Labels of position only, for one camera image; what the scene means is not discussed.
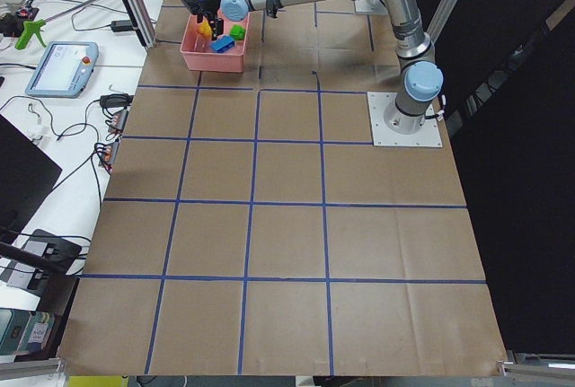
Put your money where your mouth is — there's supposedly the green plastic handle tool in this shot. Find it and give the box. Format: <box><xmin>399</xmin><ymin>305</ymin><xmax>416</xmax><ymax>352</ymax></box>
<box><xmin>14</xmin><ymin>19</ymin><xmax>47</xmax><ymax>50</ymax></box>

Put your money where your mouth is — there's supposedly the black monitor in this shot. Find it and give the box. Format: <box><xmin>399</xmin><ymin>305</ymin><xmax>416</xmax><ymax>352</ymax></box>
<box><xmin>1</xmin><ymin>117</ymin><xmax>62</xmax><ymax>242</ymax></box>

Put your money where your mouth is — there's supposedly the black power adapter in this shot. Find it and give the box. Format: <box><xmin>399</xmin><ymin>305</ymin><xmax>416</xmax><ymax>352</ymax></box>
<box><xmin>110</xmin><ymin>20</ymin><xmax>134</xmax><ymax>32</ymax></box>

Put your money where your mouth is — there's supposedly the blue toy block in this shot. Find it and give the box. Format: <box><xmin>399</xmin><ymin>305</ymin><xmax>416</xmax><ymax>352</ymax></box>
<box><xmin>210</xmin><ymin>35</ymin><xmax>235</xmax><ymax>54</ymax></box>

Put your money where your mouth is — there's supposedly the blue teach pendant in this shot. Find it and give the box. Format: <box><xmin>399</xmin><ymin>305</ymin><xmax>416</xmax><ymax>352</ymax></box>
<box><xmin>25</xmin><ymin>41</ymin><xmax>99</xmax><ymax>98</ymax></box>

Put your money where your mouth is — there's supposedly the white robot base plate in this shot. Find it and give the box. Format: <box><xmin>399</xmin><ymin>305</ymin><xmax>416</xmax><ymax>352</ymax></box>
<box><xmin>367</xmin><ymin>92</ymin><xmax>443</xmax><ymax>149</ymax></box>

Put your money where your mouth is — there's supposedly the brown paper table cover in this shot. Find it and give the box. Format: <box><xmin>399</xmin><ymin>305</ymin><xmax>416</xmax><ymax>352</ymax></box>
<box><xmin>58</xmin><ymin>0</ymin><xmax>505</xmax><ymax>377</ymax></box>

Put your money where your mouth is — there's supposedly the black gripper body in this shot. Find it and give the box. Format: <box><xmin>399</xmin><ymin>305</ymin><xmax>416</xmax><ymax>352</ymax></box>
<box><xmin>180</xmin><ymin>0</ymin><xmax>222</xmax><ymax>20</ymax></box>

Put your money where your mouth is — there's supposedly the yellow toy block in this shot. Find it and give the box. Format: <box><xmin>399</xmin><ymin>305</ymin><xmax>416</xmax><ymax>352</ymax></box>
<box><xmin>197</xmin><ymin>20</ymin><xmax>212</xmax><ymax>41</ymax></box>

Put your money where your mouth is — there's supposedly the green toy block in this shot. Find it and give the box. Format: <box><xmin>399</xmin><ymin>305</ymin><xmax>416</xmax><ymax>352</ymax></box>
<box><xmin>229</xmin><ymin>24</ymin><xmax>246</xmax><ymax>41</ymax></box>

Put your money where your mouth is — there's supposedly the pink plastic box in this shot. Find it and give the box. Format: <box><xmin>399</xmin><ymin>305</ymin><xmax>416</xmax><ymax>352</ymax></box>
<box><xmin>180</xmin><ymin>14</ymin><xmax>250</xmax><ymax>73</ymax></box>

